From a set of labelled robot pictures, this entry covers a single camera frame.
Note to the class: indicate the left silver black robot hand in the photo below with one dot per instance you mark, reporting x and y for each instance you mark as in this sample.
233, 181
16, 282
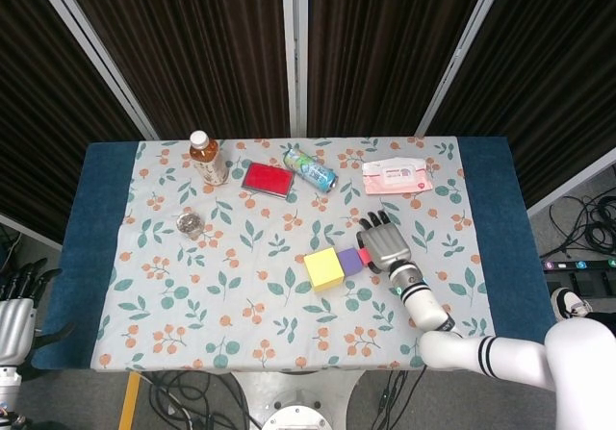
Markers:
14, 329

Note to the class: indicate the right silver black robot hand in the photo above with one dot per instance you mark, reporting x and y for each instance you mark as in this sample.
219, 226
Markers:
387, 247

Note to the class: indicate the small red foam cube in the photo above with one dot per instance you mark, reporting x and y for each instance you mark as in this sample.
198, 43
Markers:
363, 257

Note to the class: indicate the purple cube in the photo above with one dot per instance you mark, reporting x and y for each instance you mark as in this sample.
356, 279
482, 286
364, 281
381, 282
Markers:
351, 261

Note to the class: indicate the large yellow foam cube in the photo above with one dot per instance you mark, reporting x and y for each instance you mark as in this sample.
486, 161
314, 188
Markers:
323, 270

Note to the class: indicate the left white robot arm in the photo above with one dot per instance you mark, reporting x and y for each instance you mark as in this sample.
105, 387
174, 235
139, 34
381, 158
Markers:
7, 386

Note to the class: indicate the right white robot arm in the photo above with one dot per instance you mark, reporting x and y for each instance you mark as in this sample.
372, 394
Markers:
433, 310

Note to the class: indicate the pink wet wipes pack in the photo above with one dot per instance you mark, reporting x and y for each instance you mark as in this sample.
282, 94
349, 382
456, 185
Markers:
397, 176

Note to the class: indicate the blue green drink can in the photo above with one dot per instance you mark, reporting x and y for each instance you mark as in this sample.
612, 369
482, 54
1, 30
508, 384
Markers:
310, 170

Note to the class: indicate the yellow floor strip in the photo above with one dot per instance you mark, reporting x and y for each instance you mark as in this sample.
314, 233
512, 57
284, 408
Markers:
129, 401

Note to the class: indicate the red ink pad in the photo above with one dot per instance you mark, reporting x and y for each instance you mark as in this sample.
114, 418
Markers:
267, 180

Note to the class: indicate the blue table cover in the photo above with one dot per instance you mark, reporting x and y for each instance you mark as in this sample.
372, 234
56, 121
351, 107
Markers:
96, 209

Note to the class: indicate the floral fruit print tablecloth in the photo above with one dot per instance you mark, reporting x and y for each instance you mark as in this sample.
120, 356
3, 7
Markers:
240, 281

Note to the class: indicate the white sneaker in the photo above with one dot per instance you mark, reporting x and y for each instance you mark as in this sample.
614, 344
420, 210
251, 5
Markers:
568, 305

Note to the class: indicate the black numbered power strip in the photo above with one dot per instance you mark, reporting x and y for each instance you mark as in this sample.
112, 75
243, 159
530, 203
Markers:
577, 264

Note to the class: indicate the amber tea bottle white cap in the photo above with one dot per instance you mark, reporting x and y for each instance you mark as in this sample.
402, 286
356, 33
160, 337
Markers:
209, 165

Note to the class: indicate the dark ribbed partition panel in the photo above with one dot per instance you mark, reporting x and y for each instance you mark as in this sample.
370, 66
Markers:
202, 50
33, 112
380, 50
553, 74

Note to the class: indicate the clear jar of metal pins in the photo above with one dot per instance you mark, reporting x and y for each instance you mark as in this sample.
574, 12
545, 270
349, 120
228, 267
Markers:
189, 225

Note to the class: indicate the white partition frame post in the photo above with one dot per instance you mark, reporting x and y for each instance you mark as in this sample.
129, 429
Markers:
96, 55
457, 55
294, 50

